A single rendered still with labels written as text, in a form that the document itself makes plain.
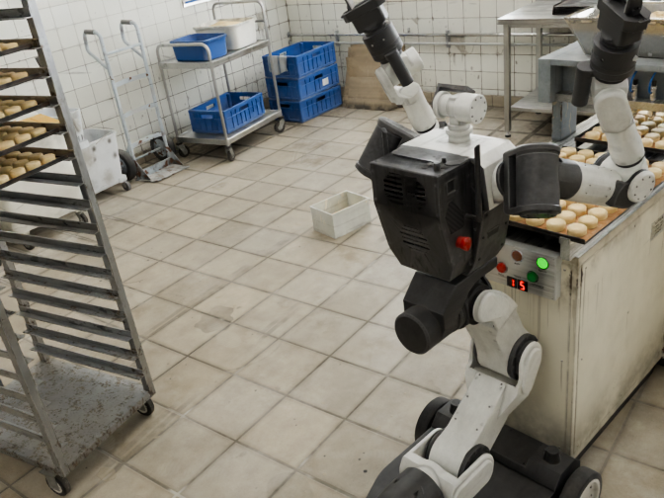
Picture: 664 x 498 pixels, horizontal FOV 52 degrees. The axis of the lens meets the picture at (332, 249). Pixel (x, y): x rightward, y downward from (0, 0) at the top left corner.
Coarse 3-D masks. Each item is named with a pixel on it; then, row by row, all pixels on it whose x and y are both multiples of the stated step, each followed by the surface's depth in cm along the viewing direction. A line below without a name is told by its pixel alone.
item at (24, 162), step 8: (16, 152) 232; (24, 152) 231; (0, 160) 226; (8, 160) 225; (16, 160) 225; (24, 160) 223; (32, 160) 225; (40, 160) 223; (48, 160) 223; (0, 168) 218; (8, 168) 217; (16, 168) 216; (24, 168) 216; (32, 168) 218; (0, 176) 211; (8, 176) 216; (16, 176) 213
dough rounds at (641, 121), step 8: (640, 112) 257; (656, 112) 258; (640, 120) 251; (648, 120) 249; (656, 120) 248; (600, 128) 247; (640, 128) 242; (648, 128) 241; (656, 128) 240; (584, 136) 247; (592, 136) 242; (600, 136) 245; (640, 136) 238; (648, 136) 234; (656, 136) 233; (648, 144) 230; (656, 144) 227
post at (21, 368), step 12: (0, 300) 208; (0, 312) 208; (0, 324) 209; (12, 336) 213; (12, 348) 213; (12, 360) 216; (24, 360) 217; (24, 372) 218; (24, 384) 220; (36, 396) 223; (36, 408) 224; (36, 420) 227; (48, 420) 229; (48, 432) 229; (48, 444) 231; (60, 456) 235; (60, 468) 236
